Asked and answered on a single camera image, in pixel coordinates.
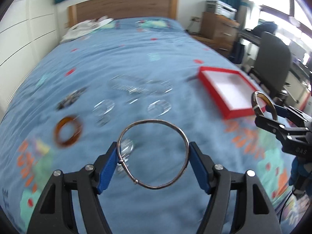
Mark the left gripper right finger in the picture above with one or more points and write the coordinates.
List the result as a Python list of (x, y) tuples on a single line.
[(253, 213)]

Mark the wooden headboard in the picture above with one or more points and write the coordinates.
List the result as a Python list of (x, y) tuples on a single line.
[(121, 9)]

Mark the blue patterned bedspread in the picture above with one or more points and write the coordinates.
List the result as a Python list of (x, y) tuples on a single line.
[(137, 69)]

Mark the blue white gloved right hand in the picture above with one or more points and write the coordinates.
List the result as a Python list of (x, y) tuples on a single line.
[(300, 178)]

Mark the brown tortoiseshell thin bangle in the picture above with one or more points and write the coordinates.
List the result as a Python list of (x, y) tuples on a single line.
[(256, 106)]

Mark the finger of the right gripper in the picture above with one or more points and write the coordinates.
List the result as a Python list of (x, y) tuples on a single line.
[(274, 127), (292, 114)]

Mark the white wardrobe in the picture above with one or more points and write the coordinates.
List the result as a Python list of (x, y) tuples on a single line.
[(29, 31)]

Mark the desk with monitors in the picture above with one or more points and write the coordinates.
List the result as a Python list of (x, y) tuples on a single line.
[(296, 90)]

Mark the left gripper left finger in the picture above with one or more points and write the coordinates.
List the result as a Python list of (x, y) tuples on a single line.
[(54, 211)]

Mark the amber wide bangle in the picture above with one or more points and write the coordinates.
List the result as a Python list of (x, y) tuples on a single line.
[(72, 120)]

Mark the grey office chair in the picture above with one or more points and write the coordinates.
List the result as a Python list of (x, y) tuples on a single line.
[(272, 64)]

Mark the thin silver bangle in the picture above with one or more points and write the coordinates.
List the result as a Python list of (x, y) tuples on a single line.
[(153, 121)]

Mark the white clothing on bed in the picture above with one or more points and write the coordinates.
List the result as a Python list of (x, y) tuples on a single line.
[(84, 28)]

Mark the wooden drawer chest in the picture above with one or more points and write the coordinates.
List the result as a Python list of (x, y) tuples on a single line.
[(217, 32)]

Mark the red shallow box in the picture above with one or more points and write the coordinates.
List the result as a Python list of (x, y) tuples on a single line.
[(230, 90)]

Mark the printer on chest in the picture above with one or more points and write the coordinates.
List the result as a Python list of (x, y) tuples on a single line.
[(220, 8)]

